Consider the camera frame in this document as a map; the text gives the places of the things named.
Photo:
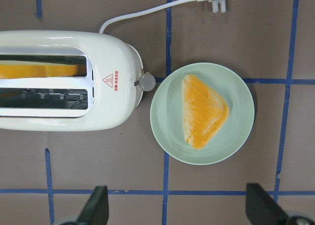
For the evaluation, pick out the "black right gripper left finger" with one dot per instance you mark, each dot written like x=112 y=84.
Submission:
x=96 y=210

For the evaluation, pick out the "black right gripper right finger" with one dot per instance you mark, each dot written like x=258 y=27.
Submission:
x=261 y=209

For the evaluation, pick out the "white two-slot toaster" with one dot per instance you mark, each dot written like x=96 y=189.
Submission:
x=103 y=99

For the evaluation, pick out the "toast slice in toaster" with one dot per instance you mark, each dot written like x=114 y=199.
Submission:
x=27 y=69

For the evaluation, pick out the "triangular toast on plate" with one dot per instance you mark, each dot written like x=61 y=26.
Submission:
x=204 y=111

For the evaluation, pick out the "light green round plate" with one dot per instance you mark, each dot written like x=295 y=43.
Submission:
x=166 y=114

